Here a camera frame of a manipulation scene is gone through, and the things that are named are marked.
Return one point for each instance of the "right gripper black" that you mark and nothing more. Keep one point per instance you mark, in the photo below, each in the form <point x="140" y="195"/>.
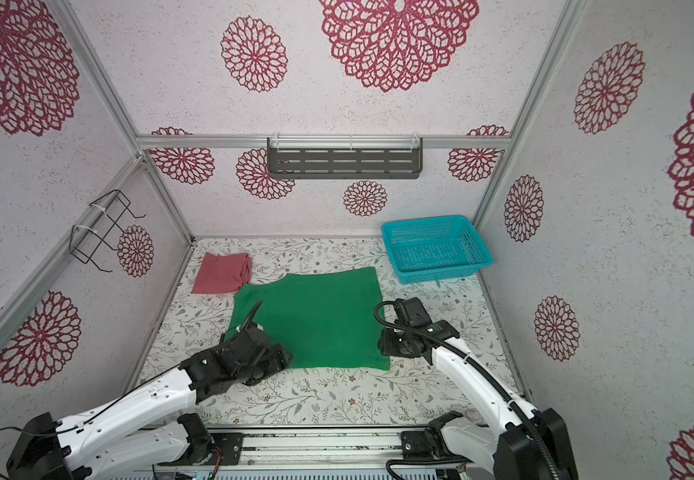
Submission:
<point x="386" y="345"/>

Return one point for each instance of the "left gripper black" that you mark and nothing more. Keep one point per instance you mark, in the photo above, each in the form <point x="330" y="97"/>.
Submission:
<point x="277" y="358"/>

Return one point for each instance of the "green tank top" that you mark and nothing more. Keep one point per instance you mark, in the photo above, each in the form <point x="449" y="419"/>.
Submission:
<point x="324" y="320"/>

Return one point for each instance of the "pink tank top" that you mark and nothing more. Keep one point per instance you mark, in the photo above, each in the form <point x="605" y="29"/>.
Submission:
<point x="223" y="274"/>

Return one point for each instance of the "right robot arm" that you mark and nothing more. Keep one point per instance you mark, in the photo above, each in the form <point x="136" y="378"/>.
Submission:
<point x="513" y="440"/>

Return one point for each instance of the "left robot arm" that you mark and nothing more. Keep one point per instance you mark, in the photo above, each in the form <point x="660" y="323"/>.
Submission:
<point x="153" y="424"/>

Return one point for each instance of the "teal plastic basket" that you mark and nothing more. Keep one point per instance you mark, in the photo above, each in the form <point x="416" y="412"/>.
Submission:
<point x="435" y="248"/>

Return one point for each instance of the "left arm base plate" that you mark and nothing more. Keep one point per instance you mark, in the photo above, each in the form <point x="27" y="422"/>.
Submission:
<point x="225" y="449"/>

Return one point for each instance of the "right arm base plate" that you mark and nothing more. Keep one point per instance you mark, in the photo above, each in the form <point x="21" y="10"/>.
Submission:
<point x="424" y="445"/>

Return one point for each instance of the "aluminium front rail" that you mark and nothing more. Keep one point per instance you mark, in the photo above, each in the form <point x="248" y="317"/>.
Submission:
<point x="338" y="452"/>

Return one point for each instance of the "black wire wall rack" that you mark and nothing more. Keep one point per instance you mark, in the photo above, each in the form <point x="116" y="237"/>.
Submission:
<point x="86" y="240"/>

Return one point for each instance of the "grey wall shelf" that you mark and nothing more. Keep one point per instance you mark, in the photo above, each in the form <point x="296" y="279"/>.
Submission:
<point x="295" y="161"/>

